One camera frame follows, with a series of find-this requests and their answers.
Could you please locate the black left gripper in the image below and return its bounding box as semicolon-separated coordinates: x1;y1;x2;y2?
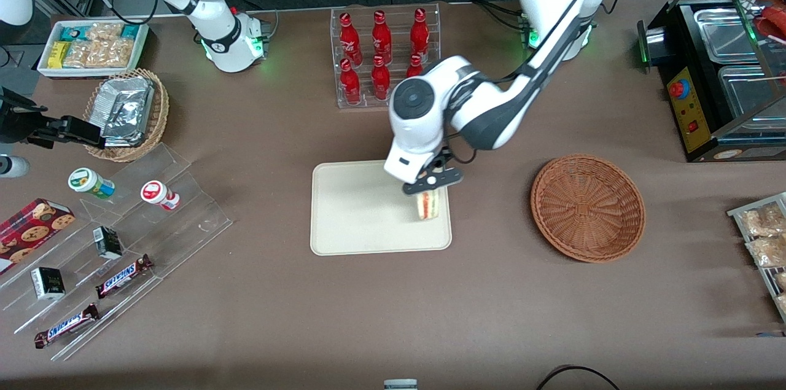
402;154;462;195

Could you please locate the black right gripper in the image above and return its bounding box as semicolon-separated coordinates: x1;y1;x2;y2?
0;88;106;149

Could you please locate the sandwich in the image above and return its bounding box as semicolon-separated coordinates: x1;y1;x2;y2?
416;189;442;221

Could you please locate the white snack tray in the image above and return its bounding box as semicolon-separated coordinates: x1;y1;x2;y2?
37;20;150;79

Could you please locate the tan wicker basket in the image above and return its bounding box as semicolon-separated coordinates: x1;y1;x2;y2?
82;68;170;163

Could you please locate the cream plastic tray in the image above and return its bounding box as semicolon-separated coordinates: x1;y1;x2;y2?
310;160;453;256

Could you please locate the round brown wicker basket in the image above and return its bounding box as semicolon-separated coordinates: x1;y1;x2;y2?
530;154;647;263

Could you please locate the grey snack tray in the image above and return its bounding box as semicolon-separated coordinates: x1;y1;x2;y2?
727;192;786;323

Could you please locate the silver foil bag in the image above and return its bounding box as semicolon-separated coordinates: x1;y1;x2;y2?
100;98;152;147
99;76;155;103

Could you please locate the green lid yogurt cup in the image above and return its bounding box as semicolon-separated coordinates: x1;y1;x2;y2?
68;167;116;200

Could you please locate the clear nut snack bag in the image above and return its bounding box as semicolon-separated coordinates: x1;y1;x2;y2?
63;39;134;69
86;22;125;42

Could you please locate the red lid yogurt cup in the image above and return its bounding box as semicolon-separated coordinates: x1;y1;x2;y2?
140;180;181;212

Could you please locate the red cookie box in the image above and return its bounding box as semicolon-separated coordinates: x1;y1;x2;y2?
0;198;76;275

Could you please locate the small black carton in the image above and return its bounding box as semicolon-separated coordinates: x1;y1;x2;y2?
30;267;66;301
93;225;124;260

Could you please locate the clear acrylic tiered stand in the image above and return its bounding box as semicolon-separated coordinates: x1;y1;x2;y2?
0;142;233;362

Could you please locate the Snickers bar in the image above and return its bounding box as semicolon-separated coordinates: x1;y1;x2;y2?
96;254;154;299
34;303;101;349

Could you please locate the clear acrylic bottle rack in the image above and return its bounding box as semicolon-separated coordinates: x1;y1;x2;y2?
330;2;442;110

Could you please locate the black food warmer case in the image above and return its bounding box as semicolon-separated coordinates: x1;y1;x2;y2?
637;0;786;163

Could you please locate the steel warmer pan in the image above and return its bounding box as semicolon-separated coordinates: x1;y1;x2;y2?
717;64;786;128
693;7;763;63

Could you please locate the black base cable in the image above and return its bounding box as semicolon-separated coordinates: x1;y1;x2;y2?
471;0;531;32

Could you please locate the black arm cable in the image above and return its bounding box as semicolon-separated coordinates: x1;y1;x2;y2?
443;0;621;165

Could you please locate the black loop cable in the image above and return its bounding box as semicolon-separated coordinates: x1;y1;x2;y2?
535;365;621;390

